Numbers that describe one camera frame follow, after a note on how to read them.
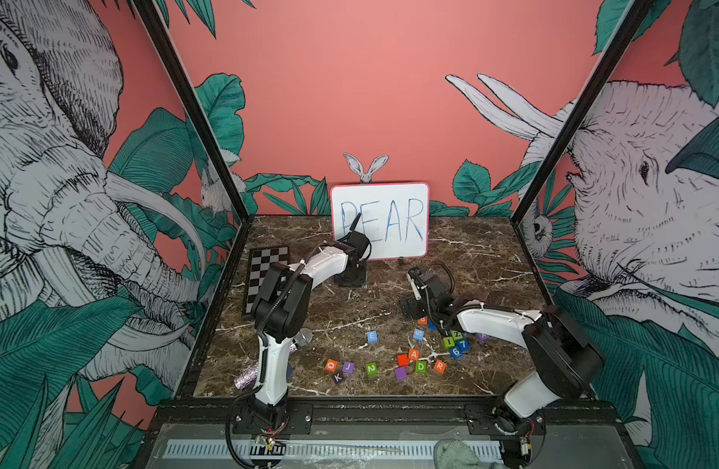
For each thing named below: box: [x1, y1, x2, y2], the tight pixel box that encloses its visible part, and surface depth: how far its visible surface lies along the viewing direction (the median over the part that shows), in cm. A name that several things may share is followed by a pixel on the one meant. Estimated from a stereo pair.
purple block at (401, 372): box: [394, 366, 408, 381], surface depth 83 cm
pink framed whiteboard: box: [331, 182, 430, 261], surface depth 103 cm
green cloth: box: [433, 438, 482, 469], surface depth 70 cm
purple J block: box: [341, 361, 356, 375], surface depth 83 cm
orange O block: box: [324, 358, 339, 373], surface depth 83 cm
